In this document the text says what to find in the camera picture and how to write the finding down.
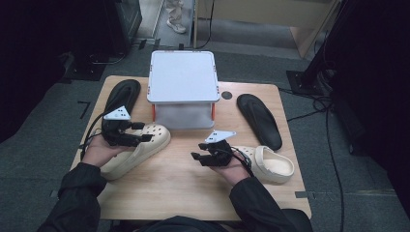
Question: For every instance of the cream clog shoe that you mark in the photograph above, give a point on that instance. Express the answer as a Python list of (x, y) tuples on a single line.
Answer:
[(274, 164), (141, 150)]

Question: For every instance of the dark cabinet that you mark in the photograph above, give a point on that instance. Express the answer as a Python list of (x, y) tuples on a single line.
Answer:
[(125, 22)]

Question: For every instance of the person's right hand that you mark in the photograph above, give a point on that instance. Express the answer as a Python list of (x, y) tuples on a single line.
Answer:
[(233, 170)]

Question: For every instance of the white shoe rack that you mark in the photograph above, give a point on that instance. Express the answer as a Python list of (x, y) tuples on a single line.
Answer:
[(183, 77)]

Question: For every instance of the black table grommet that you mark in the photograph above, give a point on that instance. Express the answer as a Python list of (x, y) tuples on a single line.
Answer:
[(226, 95)]

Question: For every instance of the grey tape strip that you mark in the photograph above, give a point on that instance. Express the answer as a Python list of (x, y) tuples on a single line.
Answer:
[(303, 194)]

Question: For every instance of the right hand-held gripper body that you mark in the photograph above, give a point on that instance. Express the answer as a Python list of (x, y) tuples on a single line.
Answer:
[(217, 153)]

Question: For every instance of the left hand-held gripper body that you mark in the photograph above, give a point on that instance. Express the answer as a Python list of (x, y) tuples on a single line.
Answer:
[(117, 130)]

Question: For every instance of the light wooden cabinet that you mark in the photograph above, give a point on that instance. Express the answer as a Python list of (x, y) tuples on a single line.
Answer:
[(257, 11)]

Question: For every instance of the black stand base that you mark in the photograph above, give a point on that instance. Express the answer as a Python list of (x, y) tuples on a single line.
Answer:
[(303, 82)]

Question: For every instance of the person's left hand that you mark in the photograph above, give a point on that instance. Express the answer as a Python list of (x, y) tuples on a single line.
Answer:
[(96, 153)]

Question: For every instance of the person's dark jacket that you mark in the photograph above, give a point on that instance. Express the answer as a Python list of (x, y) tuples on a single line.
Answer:
[(180, 225)]

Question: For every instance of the black floor plate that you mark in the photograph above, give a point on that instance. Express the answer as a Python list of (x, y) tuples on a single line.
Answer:
[(85, 72)]

